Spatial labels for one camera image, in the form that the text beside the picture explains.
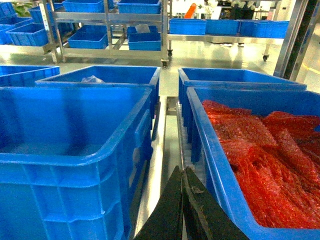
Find metal rack on casters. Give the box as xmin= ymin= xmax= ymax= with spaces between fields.
xmin=38 ymin=0 xmax=172 ymax=69

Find neighbour blue crate on shelf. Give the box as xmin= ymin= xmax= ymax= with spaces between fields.
xmin=0 ymin=65 xmax=60 ymax=87

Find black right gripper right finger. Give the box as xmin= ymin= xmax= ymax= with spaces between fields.
xmin=181 ymin=167 xmax=248 ymax=240

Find red bubble wrap bags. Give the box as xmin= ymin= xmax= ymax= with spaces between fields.
xmin=202 ymin=100 xmax=320 ymax=229

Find blue crate with red bags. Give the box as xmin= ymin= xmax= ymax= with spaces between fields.
xmin=187 ymin=87 xmax=320 ymax=240

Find blue crate behind red one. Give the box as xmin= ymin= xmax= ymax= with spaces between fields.
xmin=178 ymin=67 xmax=307 ymax=143

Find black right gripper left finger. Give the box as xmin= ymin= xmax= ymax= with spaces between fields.
xmin=134 ymin=166 xmax=183 ymax=240

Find blue crate with plastic bag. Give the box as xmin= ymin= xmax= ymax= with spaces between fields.
xmin=35 ymin=66 xmax=160 ymax=145

